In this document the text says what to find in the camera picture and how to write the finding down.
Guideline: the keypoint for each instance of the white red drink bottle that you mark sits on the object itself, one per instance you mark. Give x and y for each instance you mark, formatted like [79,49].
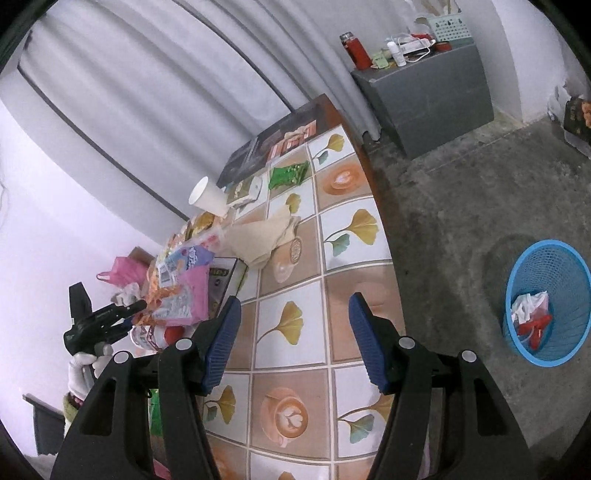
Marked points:
[155,337]

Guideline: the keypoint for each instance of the pink plastic bag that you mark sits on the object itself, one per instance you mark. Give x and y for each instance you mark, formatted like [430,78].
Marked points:
[124,271]

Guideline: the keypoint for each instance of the beige crumpled cloth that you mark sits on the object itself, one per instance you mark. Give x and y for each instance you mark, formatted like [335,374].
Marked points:
[254,243]

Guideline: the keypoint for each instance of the small green snack packet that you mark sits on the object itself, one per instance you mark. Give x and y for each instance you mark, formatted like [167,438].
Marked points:
[292,175]

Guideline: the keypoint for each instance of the blue plastic waste basket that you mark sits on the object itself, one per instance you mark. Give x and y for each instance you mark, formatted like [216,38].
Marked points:
[547,304]

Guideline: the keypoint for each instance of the white small bottle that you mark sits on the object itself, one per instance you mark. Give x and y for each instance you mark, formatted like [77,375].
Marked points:
[397,53]

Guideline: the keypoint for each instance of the pink snack bag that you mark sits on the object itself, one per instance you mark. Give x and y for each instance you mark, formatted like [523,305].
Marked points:
[183,304]

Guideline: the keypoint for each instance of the large green snack bag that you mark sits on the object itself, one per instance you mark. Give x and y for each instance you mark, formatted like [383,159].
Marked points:
[154,413]

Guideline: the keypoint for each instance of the mint green storage basket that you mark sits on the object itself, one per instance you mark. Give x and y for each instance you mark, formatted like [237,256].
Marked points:
[446,28]

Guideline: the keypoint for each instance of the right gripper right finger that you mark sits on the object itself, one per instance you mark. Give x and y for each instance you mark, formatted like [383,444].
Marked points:
[400,367]

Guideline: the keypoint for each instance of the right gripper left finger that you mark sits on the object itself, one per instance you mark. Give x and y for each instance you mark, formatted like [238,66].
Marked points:
[187,369]

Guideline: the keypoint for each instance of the white gloved left hand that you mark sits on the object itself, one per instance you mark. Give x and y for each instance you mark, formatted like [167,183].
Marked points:
[84,369]

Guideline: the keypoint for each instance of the grey charging cable box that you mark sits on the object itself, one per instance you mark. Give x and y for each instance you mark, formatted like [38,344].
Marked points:
[224,280]

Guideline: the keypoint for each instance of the white paper cup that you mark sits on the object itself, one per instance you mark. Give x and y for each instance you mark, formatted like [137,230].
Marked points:
[208,197]

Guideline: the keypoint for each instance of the red thermos bottle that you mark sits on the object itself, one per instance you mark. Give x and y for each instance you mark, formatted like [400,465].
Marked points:
[356,51]

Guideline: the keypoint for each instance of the grey cabinet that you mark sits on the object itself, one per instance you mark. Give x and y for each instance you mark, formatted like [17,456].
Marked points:
[427,104]

